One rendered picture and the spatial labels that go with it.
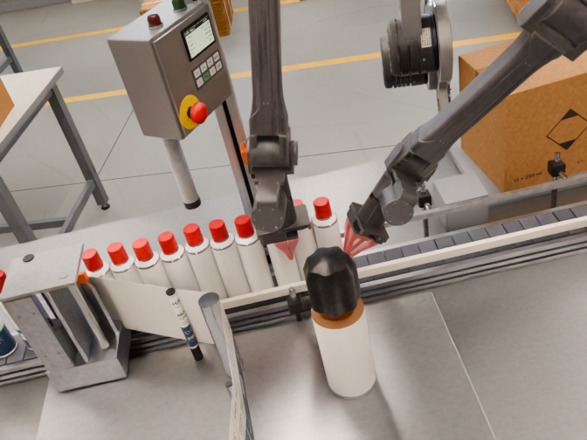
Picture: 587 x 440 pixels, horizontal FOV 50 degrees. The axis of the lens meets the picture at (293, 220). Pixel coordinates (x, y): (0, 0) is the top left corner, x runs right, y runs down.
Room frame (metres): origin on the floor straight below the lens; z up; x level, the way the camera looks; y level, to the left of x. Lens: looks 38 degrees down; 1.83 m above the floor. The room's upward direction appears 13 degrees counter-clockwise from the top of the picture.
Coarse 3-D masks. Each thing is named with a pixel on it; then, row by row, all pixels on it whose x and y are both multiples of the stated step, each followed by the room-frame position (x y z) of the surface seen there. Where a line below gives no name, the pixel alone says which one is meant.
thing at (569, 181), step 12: (564, 180) 1.04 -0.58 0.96; (576, 180) 1.03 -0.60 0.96; (504, 192) 1.04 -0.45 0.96; (516, 192) 1.04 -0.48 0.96; (528, 192) 1.03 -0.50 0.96; (456, 204) 1.04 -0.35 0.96; (468, 204) 1.04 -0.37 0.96; (480, 204) 1.04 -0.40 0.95; (420, 216) 1.04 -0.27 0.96; (432, 216) 1.04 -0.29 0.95
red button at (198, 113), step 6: (198, 102) 1.02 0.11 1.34; (192, 108) 1.00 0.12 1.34; (198, 108) 1.00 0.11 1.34; (204, 108) 1.01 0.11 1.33; (192, 114) 1.00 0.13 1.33; (198, 114) 1.00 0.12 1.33; (204, 114) 1.01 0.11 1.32; (192, 120) 1.00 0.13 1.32; (198, 120) 1.00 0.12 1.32; (204, 120) 1.01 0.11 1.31
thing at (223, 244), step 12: (216, 228) 1.00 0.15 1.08; (216, 240) 1.00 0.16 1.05; (228, 240) 1.00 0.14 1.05; (216, 252) 0.99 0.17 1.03; (228, 252) 0.99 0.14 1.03; (228, 264) 0.99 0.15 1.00; (240, 264) 1.00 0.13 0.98; (228, 276) 0.99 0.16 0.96; (240, 276) 0.99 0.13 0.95; (228, 288) 0.99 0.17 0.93; (240, 288) 0.99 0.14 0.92
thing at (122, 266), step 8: (112, 248) 1.01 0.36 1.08; (120, 248) 1.01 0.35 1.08; (112, 256) 1.00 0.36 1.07; (120, 256) 1.00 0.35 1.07; (128, 256) 1.02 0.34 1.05; (112, 264) 1.01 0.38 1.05; (120, 264) 1.00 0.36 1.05; (128, 264) 1.00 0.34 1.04; (120, 272) 0.99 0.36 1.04; (128, 272) 0.99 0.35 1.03; (136, 272) 1.00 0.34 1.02; (128, 280) 0.99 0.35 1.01; (136, 280) 1.00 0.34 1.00
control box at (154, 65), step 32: (128, 32) 1.06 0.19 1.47; (160, 32) 1.03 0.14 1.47; (128, 64) 1.04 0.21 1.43; (160, 64) 1.00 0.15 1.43; (192, 64) 1.06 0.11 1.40; (128, 96) 1.05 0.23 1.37; (160, 96) 1.01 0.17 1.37; (192, 96) 1.04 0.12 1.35; (224, 96) 1.11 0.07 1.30; (160, 128) 1.03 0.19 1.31; (192, 128) 1.02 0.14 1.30
